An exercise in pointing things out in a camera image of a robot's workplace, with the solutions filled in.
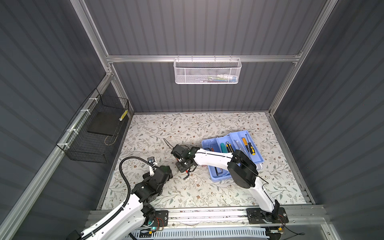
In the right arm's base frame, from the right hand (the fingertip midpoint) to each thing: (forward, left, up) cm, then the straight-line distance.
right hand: (182, 167), depth 92 cm
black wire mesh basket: (+4, +43, +29) cm, 52 cm away
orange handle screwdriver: (+11, -38, +12) cm, 41 cm away
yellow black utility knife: (+9, -29, +8) cm, 31 cm away
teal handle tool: (+9, -26, +7) cm, 28 cm away
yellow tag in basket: (+15, +31, +29) cm, 45 cm away
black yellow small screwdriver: (+5, -41, +12) cm, 43 cm away
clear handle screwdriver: (+9, -35, +10) cm, 37 cm away
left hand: (-6, +11, +9) cm, 15 cm away
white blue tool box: (+12, -37, +11) cm, 40 cm away
